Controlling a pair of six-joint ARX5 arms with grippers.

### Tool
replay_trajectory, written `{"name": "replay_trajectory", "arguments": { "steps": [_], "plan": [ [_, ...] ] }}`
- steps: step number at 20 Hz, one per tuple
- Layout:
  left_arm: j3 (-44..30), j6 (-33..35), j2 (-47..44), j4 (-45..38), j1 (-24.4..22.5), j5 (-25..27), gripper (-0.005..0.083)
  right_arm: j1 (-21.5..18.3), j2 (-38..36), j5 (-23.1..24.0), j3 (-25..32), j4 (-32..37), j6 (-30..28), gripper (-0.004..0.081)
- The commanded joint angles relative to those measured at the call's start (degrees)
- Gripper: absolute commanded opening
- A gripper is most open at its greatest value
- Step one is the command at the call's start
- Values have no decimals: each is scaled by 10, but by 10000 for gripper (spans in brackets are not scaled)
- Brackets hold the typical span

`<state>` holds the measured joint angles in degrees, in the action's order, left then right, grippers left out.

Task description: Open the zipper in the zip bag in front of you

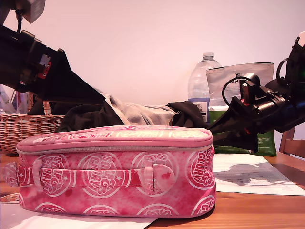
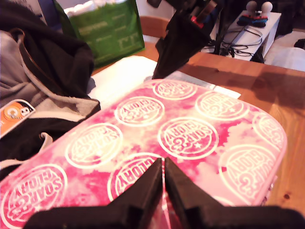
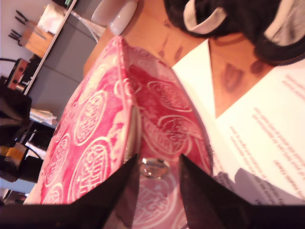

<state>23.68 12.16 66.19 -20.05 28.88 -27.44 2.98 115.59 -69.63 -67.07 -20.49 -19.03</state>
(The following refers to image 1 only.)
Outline wooden chair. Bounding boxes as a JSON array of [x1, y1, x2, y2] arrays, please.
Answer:
[[278, 127, 305, 157]]

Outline black cable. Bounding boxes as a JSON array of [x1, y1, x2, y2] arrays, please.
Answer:
[[221, 78, 242, 107], [14, 8, 26, 33]]

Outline pink printed zip bag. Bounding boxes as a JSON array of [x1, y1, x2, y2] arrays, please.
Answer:
[[1, 125, 217, 218]]

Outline black jacket with grey lining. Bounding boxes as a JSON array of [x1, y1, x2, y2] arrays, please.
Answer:
[[26, 94, 211, 133]]

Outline large clear water bottle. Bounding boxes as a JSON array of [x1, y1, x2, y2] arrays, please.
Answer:
[[187, 52, 222, 125]]

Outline printed white paper stack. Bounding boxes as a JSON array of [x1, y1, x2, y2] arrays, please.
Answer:
[[213, 154, 305, 197]]

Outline green and silver food pouch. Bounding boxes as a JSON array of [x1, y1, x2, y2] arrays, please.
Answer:
[[206, 62, 277, 157]]

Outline blank white paper sheet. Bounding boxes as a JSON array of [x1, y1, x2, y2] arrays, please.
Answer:
[[0, 208, 159, 229]]

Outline round orange white sticker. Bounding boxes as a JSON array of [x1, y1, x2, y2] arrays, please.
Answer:
[[0, 193, 21, 203]]

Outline wicker basket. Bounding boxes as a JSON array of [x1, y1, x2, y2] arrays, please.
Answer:
[[0, 92, 65, 155]]

